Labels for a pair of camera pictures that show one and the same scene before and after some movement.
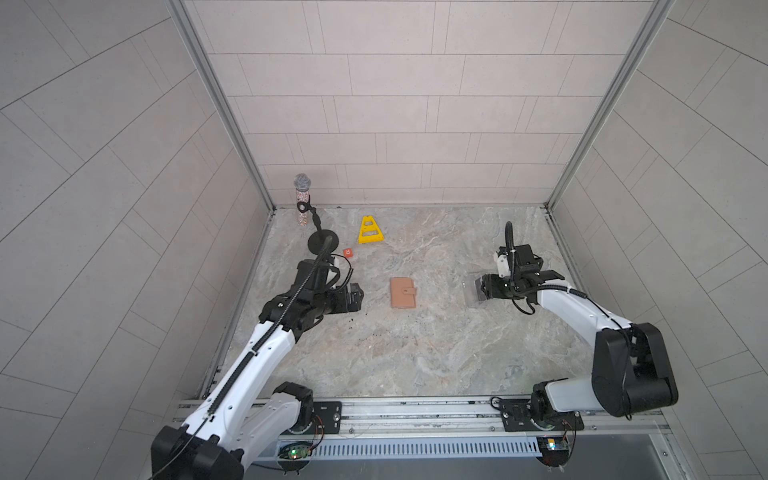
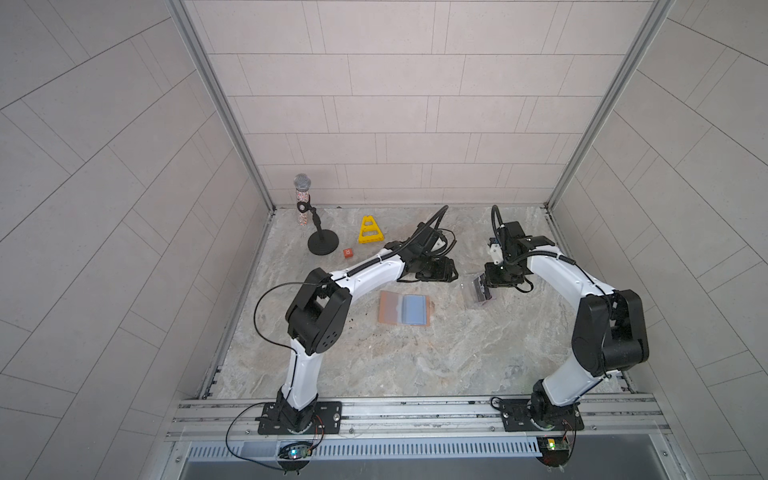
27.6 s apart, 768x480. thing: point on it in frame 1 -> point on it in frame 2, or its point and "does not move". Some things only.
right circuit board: [554, 450] does not move
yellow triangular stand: [362, 239] does not move
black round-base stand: [318, 237] does not move
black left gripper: [342, 305] -> [442, 274]
